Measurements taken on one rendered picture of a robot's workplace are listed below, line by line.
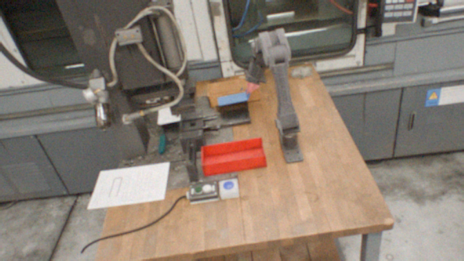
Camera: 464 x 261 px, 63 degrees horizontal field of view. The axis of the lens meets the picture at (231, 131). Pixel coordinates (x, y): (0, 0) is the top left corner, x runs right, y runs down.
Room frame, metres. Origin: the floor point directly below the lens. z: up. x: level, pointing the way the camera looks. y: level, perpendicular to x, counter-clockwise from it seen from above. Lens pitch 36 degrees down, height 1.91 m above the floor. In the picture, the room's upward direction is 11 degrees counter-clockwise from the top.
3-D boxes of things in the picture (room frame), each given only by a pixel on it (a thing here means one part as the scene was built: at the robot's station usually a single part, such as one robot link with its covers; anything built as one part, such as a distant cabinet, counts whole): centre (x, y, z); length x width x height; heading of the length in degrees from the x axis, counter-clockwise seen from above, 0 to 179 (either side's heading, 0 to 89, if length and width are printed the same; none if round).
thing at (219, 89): (1.65, -0.04, 0.93); 0.25 x 0.13 x 0.08; 88
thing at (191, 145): (1.19, 0.18, 0.95); 0.15 x 0.03 x 0.10; 178
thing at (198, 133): (1.37, 0.17, 0.98); 0.20 x 0.10 x 0.01; 178
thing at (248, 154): (1.16, 0.01, 0.93); 0.25 x 0.12 x 0.06; 88
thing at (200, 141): (1.37, 0.17, 0.94); 0.20 x 0.10 x 0.07; 178
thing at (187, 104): (1.36, 0.24, 1.22); 0.26 x 0.18 x 0.30; 88
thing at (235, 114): (1.49, -0.02, 0.91); 0.17 x 0.16 x 0.02; 178
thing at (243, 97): (1.54, -0.04, 0.98); 0.15 x 0.07 x 0.03; 91
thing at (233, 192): (1.00, 0.05, 0.90); 0.07 x 0.07 x 0.06; 88
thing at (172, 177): (1.40, 0.25, 0.88); 0.65 x 0.50 x 0.03; 178
